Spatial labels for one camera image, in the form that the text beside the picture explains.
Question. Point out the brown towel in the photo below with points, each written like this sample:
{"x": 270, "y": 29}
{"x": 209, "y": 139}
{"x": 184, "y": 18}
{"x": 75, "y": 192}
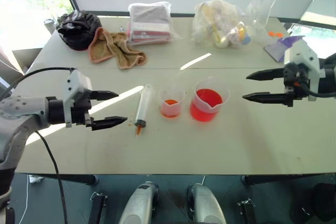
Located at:
{"x": 115, "y": 49}

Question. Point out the silver right robot leg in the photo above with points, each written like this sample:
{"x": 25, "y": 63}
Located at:
{"x": 206, "y": 204}

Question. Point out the clear plastic syringe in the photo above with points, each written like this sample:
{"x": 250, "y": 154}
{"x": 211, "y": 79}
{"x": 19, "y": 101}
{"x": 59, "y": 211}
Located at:
{"x": 143, "y": 107}

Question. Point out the bagged folded cloths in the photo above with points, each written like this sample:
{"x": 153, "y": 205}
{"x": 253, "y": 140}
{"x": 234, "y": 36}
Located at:
{"x": 149, "y": 23}

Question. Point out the empty clear plastic bag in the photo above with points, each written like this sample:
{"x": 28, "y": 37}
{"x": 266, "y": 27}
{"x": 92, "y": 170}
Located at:
{"x": 261, "y": 15}

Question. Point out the black table frame bar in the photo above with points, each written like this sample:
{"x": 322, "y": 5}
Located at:
{"x": 76, "y": 178}
{"x": 273, "y": 179}

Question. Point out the black plastic bag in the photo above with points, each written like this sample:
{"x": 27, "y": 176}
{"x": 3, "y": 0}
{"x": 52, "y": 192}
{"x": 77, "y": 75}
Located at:
{"x": 77, "y": 30}

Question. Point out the silver robot leg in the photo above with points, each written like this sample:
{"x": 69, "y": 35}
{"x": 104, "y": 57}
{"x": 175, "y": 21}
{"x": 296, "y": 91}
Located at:
{"x": 206, "y": 204}
{"x": 140, "y": 204}

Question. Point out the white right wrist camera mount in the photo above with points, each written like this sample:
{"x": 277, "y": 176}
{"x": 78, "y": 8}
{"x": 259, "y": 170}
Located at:
{"x": 304, "y": 62}

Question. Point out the small beaker orange liquid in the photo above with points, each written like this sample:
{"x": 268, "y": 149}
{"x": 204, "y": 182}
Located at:
{"x": 172, "y": 100}

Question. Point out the silver left robot leg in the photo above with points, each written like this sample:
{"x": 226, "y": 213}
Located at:
{"x": 140, "y": 204}

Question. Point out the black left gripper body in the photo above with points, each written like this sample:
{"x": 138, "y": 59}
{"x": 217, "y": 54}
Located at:
{"x": 81, "y": 110}

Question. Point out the black table leg clamp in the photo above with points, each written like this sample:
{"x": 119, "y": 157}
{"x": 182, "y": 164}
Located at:
{"x": 98, "y": 207}
{"x": 246, "y": 211}

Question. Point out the black rounded floor object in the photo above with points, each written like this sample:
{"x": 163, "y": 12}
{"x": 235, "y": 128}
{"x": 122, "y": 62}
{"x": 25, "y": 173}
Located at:
{"x": 321, "y": 201}

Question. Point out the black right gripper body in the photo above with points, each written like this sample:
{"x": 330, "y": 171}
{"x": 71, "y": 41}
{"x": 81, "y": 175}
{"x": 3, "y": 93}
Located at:
{"x": 294, "y": 82}

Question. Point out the grey tumbler cup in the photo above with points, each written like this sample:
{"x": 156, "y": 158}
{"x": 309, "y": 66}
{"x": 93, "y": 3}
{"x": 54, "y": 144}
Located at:
{"x": 49, "y": 25}

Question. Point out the purple plastic bag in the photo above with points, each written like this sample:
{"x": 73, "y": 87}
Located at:
{"x": 279, "y": 48}

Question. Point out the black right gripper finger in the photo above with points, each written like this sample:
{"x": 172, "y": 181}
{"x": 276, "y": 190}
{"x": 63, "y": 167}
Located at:
{"x": 265, "y": 74}
{"x": 266, "y": 98}

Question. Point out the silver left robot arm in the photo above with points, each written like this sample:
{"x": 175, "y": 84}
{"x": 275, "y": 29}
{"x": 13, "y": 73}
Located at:
{"x": 15, "y": 119}

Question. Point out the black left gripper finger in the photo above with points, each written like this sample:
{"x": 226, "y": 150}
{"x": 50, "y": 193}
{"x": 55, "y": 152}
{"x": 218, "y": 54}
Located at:
{"x": 109, "y": 122}
{"x": 104, "y": 94}

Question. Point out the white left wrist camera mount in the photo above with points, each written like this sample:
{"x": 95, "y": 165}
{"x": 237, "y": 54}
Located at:
{"x": 75, "y": 87}

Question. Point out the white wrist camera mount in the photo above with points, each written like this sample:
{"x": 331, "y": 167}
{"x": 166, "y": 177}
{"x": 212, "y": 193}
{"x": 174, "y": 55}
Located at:
{"x": 75, "y": 87}
{"x": 304, "y": 62}

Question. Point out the large beaker red liquid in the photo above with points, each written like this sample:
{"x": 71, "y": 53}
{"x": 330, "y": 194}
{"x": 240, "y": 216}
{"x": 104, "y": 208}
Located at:
{"x": 207, "y": 100}

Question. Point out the clear bag of toys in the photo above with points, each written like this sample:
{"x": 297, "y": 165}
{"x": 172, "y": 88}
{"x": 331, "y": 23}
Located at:
{"x": 219, "y": 24}

